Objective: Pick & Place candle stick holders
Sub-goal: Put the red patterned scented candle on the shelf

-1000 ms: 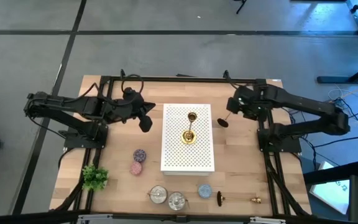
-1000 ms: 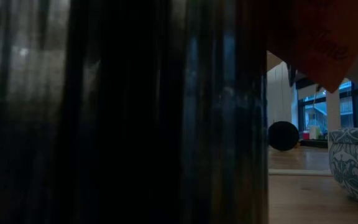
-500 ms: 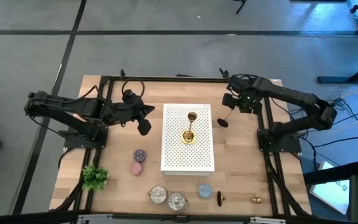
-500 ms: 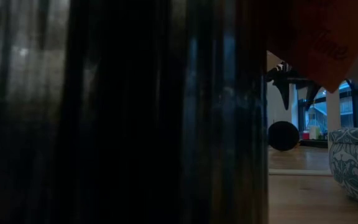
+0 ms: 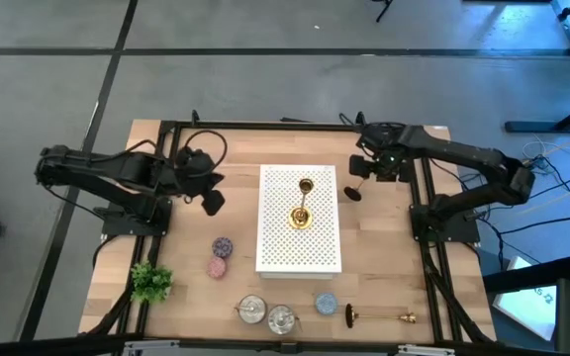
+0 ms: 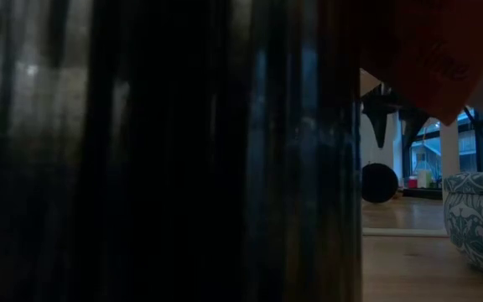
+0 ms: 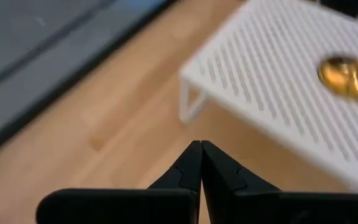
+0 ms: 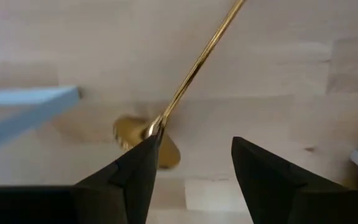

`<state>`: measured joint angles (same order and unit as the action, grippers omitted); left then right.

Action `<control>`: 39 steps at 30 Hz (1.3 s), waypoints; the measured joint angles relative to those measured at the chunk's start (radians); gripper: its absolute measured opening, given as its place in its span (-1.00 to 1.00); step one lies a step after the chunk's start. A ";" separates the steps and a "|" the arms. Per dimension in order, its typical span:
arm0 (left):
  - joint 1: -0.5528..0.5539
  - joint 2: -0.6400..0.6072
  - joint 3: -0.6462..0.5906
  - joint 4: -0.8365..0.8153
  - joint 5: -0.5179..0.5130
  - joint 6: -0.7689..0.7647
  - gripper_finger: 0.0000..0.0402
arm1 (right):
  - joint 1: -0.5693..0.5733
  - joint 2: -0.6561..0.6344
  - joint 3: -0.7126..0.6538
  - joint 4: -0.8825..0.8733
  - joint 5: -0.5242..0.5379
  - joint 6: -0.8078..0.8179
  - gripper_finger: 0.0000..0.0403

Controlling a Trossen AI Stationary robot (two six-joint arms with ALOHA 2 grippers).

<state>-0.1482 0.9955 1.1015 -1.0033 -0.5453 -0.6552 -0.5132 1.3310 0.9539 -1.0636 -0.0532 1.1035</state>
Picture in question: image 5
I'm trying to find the purple patterned candle tin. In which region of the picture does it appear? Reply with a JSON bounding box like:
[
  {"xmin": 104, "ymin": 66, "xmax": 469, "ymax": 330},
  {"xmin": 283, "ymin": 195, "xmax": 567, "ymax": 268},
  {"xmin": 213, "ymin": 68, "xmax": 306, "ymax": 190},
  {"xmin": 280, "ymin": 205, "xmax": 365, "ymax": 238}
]
[{"xmin": 212, "ymin": 236, "xmax": 234, "ymax": 259}]

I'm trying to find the pink patterned candle tin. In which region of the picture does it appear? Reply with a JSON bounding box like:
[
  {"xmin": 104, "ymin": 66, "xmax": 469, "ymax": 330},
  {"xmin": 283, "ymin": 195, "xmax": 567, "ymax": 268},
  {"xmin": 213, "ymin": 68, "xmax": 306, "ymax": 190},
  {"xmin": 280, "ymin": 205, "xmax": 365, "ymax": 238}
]
[{"xmin": 205, "ymin": 256, "xmax": 228, "ymax": 281}]

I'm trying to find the tall gold candlestick holder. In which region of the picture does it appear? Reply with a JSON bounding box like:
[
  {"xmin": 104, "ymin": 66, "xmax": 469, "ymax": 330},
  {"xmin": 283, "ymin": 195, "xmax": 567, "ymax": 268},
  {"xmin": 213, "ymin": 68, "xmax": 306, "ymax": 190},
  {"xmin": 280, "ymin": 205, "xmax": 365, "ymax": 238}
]
[{"xmin": 287, "ymin": 177, "xmax": 316, "ymax": 231}]

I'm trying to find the blue patterned candle tin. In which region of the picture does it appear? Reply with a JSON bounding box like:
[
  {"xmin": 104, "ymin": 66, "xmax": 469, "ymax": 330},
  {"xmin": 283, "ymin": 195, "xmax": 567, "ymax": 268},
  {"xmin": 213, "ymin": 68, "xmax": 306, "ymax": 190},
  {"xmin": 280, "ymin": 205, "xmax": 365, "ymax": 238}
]
[{"xmin": 315, "ymin": 292, "xmax": 338, "ymax": 317}]

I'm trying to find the medium gold candlestick holder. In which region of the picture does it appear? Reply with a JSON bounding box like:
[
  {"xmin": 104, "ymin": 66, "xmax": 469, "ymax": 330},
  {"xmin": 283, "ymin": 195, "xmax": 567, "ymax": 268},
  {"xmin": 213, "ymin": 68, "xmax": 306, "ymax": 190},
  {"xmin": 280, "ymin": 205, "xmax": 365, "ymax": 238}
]
[{"xmin": 344, "ymin": 303, "xmax": 419, "ymax": 330}]

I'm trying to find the white perforated metal tray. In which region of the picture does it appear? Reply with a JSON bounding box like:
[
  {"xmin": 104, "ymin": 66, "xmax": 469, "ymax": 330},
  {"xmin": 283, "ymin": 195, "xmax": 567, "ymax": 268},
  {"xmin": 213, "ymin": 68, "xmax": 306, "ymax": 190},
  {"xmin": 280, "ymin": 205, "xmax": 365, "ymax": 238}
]
[{"xmin": 254, "ymin": 164, "xmax": 343, "ymax": 282}]

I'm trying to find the green artificial plant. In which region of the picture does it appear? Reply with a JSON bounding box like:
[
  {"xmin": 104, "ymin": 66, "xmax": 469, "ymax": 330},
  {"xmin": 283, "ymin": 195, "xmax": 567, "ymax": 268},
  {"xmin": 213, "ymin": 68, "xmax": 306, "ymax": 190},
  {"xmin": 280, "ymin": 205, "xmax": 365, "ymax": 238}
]
[{"xmin": 130, "ymin": 261, "xmax": 175, "ymax": 304}]

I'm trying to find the black beam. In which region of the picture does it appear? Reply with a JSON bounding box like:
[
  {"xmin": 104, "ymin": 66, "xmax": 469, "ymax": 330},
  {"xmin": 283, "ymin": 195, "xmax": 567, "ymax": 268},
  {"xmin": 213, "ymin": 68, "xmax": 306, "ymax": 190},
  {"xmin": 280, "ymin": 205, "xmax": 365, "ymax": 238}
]
[{"xmin": 481, "ymin": 254, "xmax": 570, "ymax": 296}]

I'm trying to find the white box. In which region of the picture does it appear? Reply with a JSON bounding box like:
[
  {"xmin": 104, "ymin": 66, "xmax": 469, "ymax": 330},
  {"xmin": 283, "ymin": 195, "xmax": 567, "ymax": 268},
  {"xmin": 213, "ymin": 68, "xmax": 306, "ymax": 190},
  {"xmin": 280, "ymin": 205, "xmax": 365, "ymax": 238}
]
[{"xmin": 491, "ymin": 254, "xmax": 559, "ymax": 342}]

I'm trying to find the black rig crossbar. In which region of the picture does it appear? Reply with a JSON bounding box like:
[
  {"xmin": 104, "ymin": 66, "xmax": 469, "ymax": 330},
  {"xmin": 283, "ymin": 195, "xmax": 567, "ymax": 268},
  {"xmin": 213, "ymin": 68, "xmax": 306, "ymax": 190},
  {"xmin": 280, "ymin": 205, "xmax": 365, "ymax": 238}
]
[{"xmin": 0, "ymin": 333, "xmax": 570, "ymax": 356}]

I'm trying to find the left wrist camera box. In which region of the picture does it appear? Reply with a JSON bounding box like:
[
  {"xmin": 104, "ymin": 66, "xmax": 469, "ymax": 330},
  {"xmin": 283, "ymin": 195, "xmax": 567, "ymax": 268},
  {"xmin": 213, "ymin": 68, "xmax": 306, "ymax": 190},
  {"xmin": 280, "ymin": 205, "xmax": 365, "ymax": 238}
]
[{"xmin": 200, "ymin": 189, "xmax": 228, "ymax": 218}]

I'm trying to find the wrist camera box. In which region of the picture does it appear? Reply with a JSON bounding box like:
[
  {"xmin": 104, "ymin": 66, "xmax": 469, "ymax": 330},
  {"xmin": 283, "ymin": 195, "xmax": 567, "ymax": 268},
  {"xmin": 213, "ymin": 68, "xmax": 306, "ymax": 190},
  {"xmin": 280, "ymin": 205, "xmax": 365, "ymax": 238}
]
[
  {"xmin": 200, "ymin": 189, "xmax": 228, "ymax": 218},
  {"xmin": 348, "ymin": 153, "xmax": 373, "ymax": 179}
]

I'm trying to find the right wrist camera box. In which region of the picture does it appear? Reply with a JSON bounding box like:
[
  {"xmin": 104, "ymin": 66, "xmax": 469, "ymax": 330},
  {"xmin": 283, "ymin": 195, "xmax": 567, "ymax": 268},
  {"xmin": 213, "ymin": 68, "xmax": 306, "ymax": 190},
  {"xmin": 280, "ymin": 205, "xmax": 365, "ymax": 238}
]
[{"xmin": 348, "ymin": 153, "xmax": 373, "ymax": 179}]

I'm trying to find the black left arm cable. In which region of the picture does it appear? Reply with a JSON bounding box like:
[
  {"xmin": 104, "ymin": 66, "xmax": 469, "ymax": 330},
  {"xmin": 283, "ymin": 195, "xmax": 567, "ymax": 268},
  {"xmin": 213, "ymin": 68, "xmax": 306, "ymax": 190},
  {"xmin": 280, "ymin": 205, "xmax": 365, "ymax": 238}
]
[{"xmin": 85, "ymin": 128, "xmax": 231, "ymax": 175}]

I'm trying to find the black aluminium table frame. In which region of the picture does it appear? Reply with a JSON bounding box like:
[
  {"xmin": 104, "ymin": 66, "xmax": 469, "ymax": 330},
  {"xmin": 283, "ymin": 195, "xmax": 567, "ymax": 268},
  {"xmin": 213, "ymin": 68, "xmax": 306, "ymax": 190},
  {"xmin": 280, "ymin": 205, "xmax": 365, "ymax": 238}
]
[{"xmin": 79, "ymin": 118, "xmax": 498, "ymax": 347}]

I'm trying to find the white floor cable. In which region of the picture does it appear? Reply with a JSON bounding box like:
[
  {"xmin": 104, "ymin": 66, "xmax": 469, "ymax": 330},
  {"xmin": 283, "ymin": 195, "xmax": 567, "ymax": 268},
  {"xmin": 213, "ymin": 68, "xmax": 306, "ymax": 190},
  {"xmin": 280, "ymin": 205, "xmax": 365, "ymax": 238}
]
[{"xmin": 521, "ymin": 139, "xmax": 566, "ymax": 167}]

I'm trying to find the silver rig bracket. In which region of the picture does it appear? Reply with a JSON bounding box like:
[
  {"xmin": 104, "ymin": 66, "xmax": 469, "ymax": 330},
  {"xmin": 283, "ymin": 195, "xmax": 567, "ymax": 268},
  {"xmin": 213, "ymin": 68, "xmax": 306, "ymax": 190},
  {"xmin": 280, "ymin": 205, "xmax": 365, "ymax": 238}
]
[
  {"xmin": 397, "ymin": 344, "xmax": 457, "ymax": 356},
  {"xmin": 121, "ymin": 339, "xmax": 182, "ymax": 356}
]

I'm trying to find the black floor cable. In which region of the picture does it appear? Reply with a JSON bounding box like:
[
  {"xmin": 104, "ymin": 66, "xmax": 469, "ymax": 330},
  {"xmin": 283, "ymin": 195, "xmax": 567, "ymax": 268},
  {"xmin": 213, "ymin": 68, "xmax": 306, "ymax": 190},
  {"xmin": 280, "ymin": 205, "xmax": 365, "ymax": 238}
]
[{"xmin": 482, "ymin": 212, "xmax": 570, "ymax": 268}]

